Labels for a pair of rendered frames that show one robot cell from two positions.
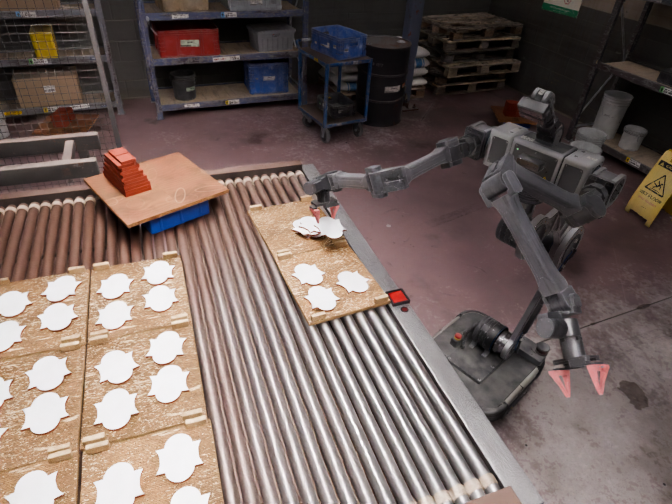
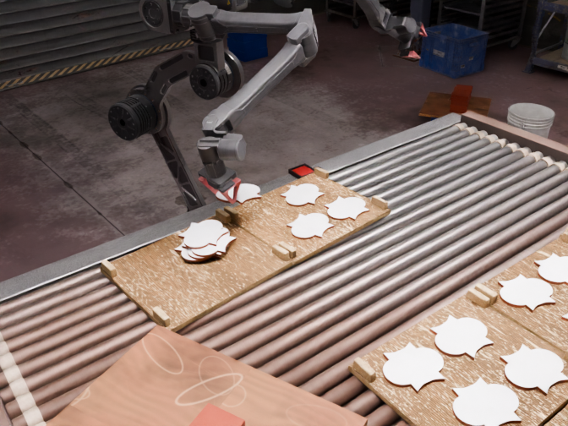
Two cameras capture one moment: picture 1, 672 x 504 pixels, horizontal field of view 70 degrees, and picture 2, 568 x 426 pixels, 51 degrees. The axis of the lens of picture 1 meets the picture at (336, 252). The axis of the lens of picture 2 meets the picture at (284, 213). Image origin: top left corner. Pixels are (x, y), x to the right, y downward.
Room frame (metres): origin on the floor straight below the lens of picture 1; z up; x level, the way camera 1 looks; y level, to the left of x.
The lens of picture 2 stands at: (1.95, 1.55, 1.93)
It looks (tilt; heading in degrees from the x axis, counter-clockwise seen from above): 32 degrees down; 256
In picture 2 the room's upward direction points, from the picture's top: 1 degrees counter-clockwise
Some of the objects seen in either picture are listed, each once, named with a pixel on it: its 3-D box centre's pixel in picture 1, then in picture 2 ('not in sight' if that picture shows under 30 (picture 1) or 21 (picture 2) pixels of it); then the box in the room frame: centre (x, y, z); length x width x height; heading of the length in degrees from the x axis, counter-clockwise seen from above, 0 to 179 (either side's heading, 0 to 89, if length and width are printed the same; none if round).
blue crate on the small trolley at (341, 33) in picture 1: (338, 42); not in sight; (5.21, 0.13, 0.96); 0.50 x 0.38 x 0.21; 41
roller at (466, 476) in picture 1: (351, 280); (286, 208); (1.55, -0.08, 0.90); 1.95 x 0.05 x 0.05; 23
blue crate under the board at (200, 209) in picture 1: (165, 201); not in sight; (1.95, 0.84, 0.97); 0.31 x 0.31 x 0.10; 45
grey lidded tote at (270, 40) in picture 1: (271, 37); not in sight; (6.04, 0.95, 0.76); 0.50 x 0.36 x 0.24; 122
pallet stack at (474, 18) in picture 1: (464, 53); not in sight; (7.21, -1.63, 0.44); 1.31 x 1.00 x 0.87; 116
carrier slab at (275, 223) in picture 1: (295, 227); (196, 266); (1.88, 0.20, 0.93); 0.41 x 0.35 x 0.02; 28
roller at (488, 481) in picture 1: (362, 278); (276, 202); (1.57, -0.12, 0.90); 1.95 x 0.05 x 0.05; 23
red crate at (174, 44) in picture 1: (186, 38); not in sight; (5.64, 1.85, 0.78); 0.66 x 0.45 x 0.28; 116
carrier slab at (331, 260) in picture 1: (330, 280); (306, 213); (1.51, 0.02, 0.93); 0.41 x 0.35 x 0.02; 27
